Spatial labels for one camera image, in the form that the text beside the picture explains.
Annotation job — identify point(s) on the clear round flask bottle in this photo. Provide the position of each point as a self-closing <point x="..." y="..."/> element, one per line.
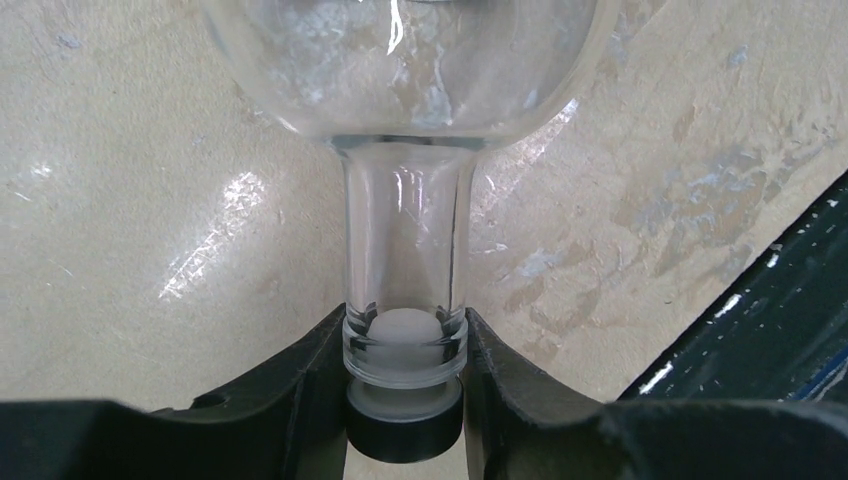
<point x="409" y="94"/>

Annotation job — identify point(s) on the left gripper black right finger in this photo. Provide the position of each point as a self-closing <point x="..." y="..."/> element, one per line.
<point x="521" y="423"/>

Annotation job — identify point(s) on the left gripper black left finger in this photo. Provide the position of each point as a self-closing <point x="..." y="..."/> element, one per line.
<point x="283" y="419"/>

